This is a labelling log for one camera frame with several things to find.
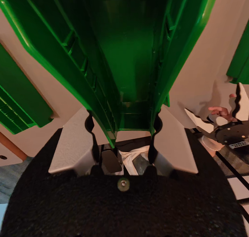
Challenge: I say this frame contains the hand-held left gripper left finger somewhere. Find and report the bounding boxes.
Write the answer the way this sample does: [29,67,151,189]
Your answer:
[48,107,100,177]

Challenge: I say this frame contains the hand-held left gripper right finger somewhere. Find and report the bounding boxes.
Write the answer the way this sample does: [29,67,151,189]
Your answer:
[148,105,199,177]

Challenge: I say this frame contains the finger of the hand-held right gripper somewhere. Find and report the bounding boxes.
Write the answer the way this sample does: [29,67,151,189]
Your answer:
[229,83,249,121]
[184,108,214,133]

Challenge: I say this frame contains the green plastic bin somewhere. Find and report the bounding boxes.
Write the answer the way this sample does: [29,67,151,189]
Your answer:
[0,0,219,149]
[0,43,54,135]
[226,21,249,85]

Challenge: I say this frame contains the person's right hand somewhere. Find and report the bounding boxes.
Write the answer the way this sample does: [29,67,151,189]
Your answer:
[208,94,238,122]

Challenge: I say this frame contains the pearl bracelet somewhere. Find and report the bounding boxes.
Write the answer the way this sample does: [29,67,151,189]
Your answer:
[201,135,222,151]

